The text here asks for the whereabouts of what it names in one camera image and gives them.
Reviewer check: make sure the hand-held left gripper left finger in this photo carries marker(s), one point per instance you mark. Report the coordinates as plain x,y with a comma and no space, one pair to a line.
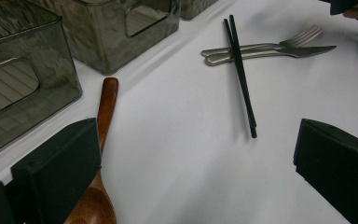
56,168

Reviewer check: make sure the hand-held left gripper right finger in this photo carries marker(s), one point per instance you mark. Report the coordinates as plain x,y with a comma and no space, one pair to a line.
338,168

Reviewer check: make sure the metal fork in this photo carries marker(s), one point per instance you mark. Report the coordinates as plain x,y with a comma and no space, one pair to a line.
301,39

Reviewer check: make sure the brown wooden spoon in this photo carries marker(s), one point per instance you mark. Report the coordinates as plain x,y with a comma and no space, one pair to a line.
107,102

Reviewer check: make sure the black chopstick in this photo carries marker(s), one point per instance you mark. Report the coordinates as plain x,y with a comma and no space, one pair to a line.
228,31
234,31

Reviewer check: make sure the smoky clear plastic bin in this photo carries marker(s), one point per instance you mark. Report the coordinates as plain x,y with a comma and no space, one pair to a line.
105,37
28,40
195,7

